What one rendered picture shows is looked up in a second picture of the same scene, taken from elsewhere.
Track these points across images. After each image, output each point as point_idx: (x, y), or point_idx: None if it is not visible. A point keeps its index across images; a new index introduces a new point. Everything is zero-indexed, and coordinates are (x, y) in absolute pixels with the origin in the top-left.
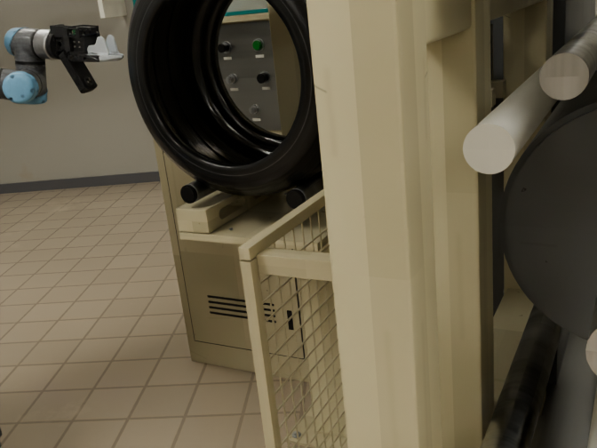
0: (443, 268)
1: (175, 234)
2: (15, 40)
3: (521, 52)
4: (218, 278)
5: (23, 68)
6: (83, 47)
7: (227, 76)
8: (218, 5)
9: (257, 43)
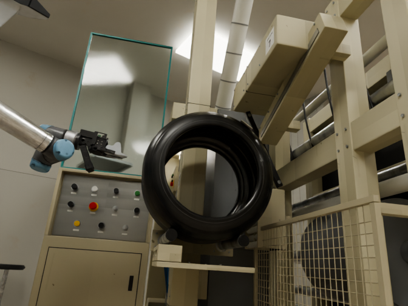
0: (373, 254)
1: None
2: (50, 129)
3: None
4: None
5: None
6: (104, 144)
7: (115, 206)
8: (172, 153)
9: (138, 192)
